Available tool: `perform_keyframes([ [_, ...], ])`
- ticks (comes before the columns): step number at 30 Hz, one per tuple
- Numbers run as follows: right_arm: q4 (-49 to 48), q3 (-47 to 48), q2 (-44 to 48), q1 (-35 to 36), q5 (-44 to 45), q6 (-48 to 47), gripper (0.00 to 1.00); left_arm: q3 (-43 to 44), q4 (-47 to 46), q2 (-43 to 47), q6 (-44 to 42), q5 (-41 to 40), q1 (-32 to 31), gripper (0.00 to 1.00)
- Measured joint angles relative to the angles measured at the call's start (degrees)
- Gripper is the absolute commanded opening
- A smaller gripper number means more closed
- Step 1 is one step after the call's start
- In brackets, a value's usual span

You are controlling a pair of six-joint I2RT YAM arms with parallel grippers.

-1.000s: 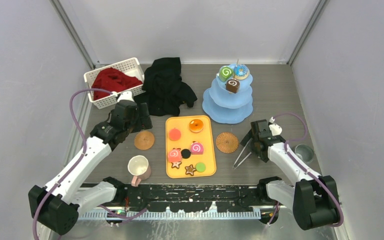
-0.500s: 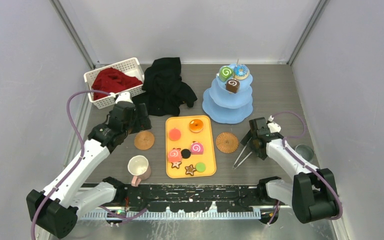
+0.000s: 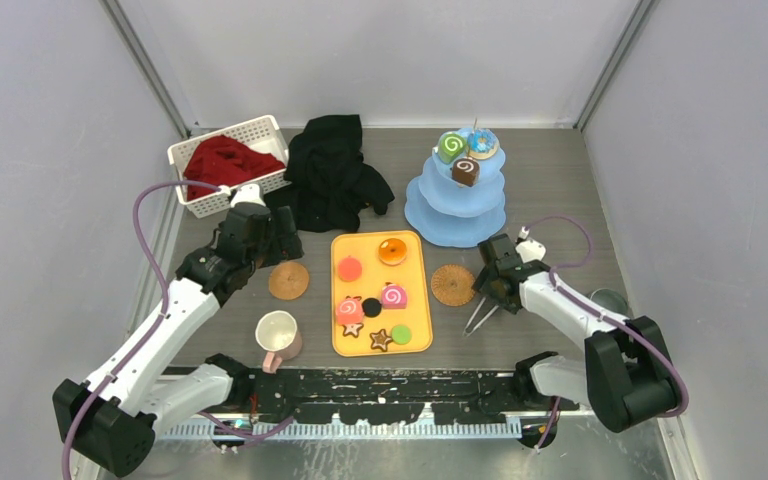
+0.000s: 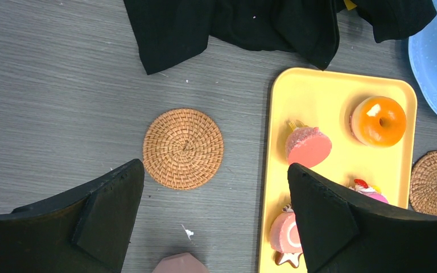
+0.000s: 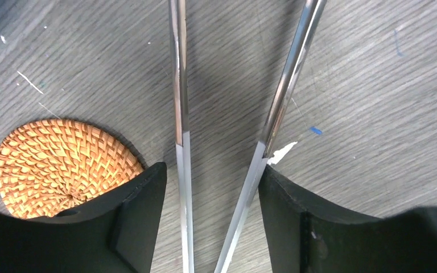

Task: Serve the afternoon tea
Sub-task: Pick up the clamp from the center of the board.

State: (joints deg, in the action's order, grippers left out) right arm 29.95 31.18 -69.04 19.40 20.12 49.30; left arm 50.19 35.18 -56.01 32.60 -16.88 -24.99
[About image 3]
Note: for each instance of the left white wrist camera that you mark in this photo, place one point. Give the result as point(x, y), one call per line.
point(248, 193)

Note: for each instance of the white plastic basket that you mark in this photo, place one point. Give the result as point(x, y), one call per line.
point(261, 134)

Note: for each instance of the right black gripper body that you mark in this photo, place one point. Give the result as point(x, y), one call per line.
point(485, 285)

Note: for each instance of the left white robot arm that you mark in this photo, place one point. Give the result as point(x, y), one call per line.
point(114, 416)

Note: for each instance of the orange donut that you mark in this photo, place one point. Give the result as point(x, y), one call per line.
point(392, 251)

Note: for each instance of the left woven coaster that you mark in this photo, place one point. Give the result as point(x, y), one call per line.
point(288, 281)

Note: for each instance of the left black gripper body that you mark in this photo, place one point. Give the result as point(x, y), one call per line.
point(275, 249)

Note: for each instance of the red cloth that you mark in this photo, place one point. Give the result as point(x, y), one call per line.
point(222, 160)

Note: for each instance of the pink mug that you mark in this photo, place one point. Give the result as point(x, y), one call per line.
point(278, 335)

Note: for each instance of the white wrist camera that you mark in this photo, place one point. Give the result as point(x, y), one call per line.
point(528, 248)
point(248, 193)

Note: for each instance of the green round macaron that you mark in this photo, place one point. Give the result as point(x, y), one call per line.
point(401, 334)

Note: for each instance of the black round cookie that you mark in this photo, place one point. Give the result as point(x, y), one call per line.
point(371, 307)

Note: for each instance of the metal tongs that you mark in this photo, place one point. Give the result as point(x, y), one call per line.
point(484, 310)

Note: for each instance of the brown star cookie left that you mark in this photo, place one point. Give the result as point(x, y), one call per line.
point(352, 329)

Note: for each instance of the chocolate swirl roll cake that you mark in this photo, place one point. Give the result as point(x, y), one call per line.
point(465, 171)

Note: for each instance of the green roll cake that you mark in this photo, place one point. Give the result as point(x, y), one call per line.
point(451, 146)

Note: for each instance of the red round cake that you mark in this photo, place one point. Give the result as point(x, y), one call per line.
point(349, 269)

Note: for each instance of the yellow tray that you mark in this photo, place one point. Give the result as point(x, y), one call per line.
point(410, 274)

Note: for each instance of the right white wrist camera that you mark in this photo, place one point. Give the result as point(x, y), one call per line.
point(528, 248)

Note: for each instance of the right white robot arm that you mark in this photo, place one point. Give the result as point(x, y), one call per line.
point(626, 376)

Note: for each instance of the woven coaster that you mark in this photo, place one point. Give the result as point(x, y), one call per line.
point(288, 281)
point(452, 285)

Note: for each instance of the grey metal cup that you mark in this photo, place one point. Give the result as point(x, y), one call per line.
point(611, 300)

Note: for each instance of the brown star cookie right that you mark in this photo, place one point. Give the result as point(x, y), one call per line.
point(380, 340)

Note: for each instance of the blue three-tier cake stand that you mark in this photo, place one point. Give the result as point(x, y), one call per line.
point(447, 214)

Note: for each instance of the brown star cookie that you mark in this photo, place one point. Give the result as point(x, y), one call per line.
point(352, 329)
point(380, 340)

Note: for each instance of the black cloth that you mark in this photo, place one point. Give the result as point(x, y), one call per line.
point(330, 182)

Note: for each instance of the pink cube cake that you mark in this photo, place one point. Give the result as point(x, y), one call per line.
point(393, 296)

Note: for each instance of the blue donut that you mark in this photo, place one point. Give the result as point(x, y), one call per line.
point(482, 144)

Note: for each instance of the right woven coaster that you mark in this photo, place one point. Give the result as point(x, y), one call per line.
point(452, 285)

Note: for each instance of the pink swirl roll cake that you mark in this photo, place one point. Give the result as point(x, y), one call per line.
point(349, 311)

